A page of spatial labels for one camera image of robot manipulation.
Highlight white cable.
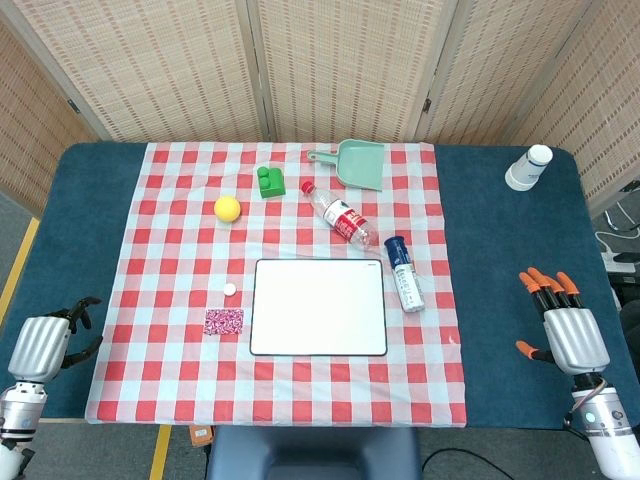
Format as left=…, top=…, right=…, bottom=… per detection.
left=594, top=228, right=640, bottom=256

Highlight dark blue table cover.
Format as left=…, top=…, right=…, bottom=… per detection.
left=0, top=142, right=626, bottom=431

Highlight clear bottle red label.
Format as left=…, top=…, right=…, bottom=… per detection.
left=299, top=180, right=381, bottom=251

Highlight blue white cylindrical can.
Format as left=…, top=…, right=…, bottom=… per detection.
left=383, top=235, right=427, bottom=315

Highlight mint green dustpan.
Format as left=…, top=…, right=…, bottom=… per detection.
left=306, top=139, right=387, bottom=193

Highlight yellow ball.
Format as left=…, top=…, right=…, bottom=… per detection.
left=213, top=195, right=242, bottom=223

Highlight right silver hand orange fingertips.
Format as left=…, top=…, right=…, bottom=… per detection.
left=515, top=267, right=612, bottom=376

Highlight green toy building block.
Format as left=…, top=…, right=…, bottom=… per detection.
left=255, top=166, right=287, bottom=201

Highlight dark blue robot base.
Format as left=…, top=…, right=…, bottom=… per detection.
left=206, top=426, right=422, bottom=480

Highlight white rectangular board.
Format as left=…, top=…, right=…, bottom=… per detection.
left=249, top=258, right=389, bottom=358

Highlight white power strip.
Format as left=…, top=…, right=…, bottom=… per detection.
left=599, top=249, right=640, bottom=274

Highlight black floor cable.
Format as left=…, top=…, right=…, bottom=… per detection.
left=422, top=448, right=506, bottom=474

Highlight white paper cup stack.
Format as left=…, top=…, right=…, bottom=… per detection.
left=504, top=144, right=554, bottom=192

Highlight left silver hand black fingers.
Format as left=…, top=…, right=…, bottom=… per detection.
left=7, top=296, right=105, bottom=385

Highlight red white checkered tablecloth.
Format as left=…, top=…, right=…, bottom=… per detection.
left=83, top=141, right=469, bottom=429

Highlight woven folding screen panel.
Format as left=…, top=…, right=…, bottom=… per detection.
left=504, top=0, right=640, bottom=216
left=414, top=0, right=609, bottom=146
left=0, top=0, right=274, bottom=144
left=244, top=0, right=459, bottom=144
left=0, top=9, right=101, bottom=216

